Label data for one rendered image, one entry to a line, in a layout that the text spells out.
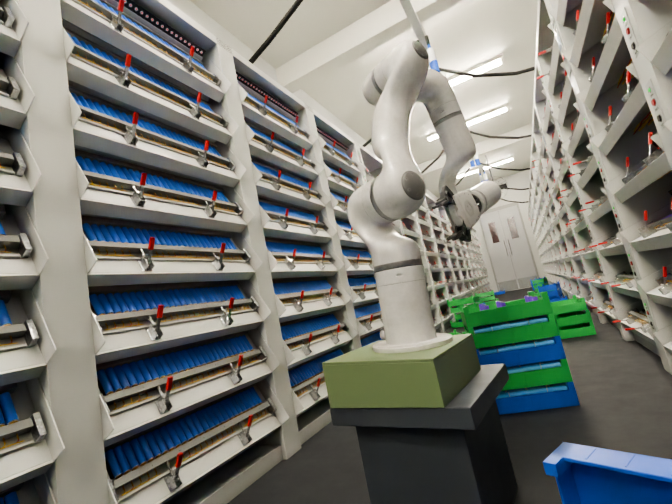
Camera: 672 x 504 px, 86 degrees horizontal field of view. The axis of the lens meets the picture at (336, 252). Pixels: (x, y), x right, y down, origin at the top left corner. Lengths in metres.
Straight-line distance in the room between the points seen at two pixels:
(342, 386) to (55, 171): 0.84
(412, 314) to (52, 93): 1.03
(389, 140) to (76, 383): 0.91
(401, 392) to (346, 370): 0.13
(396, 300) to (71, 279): 0.75
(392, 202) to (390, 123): 0.24
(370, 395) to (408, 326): 0.17
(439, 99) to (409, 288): 0.60
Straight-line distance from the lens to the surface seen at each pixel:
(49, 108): 1.17
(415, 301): 0.85
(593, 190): 2.55
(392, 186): 0.84
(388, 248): 0.85
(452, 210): 1.04
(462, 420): 0.74
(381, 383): 0.79
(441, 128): 1.19
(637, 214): 1.85
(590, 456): 0.74
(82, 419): 1.02
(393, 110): 1.01
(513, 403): 1.55
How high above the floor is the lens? 0.50
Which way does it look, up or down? 8 degrees up
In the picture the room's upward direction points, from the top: 12 degrees counter-clockwise
